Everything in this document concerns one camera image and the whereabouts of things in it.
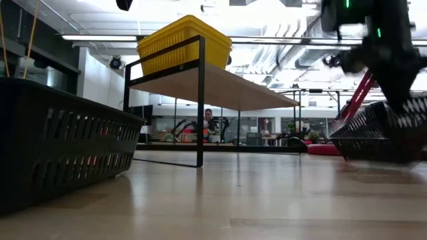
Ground person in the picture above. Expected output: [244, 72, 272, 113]
[202, 108, 216, 134]

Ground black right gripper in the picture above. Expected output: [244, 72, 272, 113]
[362, 33, 427, 113]

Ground round black security camera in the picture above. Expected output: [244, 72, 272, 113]
[109, 55, 123, 71]

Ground black plastic basket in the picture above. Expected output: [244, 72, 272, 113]
[0, 77, 147, 215]
[329, 96, 427, 165]

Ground wooden shelf with black frame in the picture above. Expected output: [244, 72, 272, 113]
[122, 35, 300, 169]

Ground ceiling light strip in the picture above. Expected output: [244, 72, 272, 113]
[61, 33, 138, 42]

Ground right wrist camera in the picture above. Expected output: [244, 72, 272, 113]
[322, 49, 366, 74]

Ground black computer monitor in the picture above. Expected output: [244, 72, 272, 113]
[129, 104, 154, 127]

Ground small green potted plant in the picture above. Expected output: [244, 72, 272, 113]
[306, 131, 321, 145]

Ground yellow cable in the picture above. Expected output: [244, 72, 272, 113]
[0, 0, 40, 80]

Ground yellow plastic basket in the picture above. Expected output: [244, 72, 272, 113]
[137, 23, 233, 77]
[137, 14, 233, 47]

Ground red desk lamp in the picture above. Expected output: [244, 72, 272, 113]
[306, 69, 377, 157]

